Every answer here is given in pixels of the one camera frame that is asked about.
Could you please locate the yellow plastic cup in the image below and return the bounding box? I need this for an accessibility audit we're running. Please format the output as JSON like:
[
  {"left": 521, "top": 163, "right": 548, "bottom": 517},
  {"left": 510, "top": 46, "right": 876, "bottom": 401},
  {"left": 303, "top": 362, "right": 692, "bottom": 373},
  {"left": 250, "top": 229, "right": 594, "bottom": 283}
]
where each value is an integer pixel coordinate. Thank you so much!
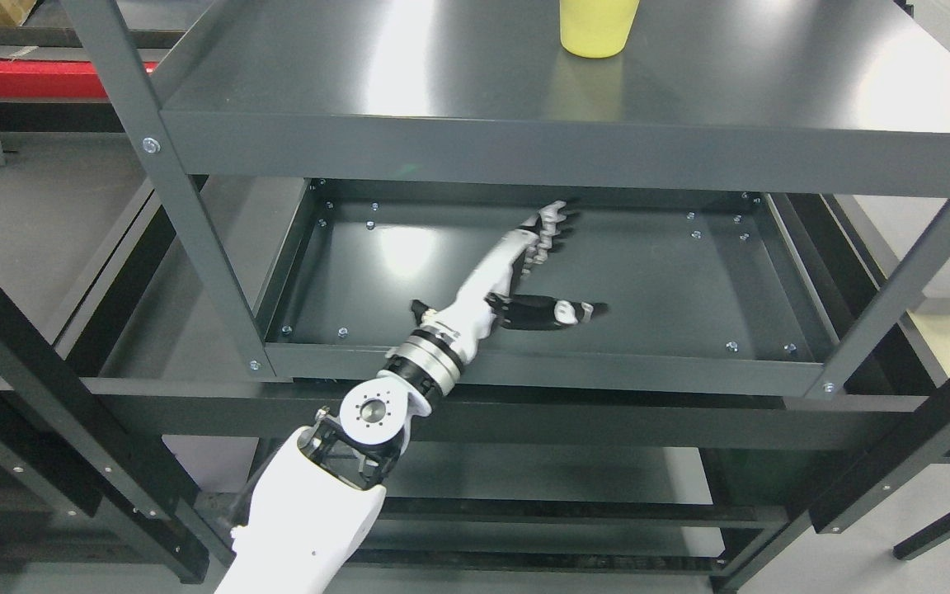
[{"left": 559, "top": 1, "right": 640, "bottom": 59}]

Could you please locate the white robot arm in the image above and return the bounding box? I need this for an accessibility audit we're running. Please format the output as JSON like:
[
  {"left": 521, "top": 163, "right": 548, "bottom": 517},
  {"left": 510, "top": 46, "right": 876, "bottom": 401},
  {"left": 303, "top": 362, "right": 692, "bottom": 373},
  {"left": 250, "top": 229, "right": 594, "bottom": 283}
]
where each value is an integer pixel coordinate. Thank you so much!
[{"left": 216, "top": 323, "right": 489, "bottom": 593}]

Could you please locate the dark grey metal shelf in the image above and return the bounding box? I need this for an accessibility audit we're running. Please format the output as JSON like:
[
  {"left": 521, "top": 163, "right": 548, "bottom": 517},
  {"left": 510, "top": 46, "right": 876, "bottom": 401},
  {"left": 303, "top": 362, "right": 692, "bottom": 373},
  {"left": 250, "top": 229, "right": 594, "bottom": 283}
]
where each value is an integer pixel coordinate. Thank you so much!
[{"left": 59, "top": 0, "right": 950, "bottom": 594}]

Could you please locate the black shelving rack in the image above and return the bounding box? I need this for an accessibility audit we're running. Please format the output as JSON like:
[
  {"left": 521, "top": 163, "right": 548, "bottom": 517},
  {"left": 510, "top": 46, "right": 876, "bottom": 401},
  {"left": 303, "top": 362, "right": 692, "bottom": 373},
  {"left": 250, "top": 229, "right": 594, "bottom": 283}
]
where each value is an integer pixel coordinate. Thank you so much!
[{"left": 0, "top": 25, "right": 950, "bottom": 594}]

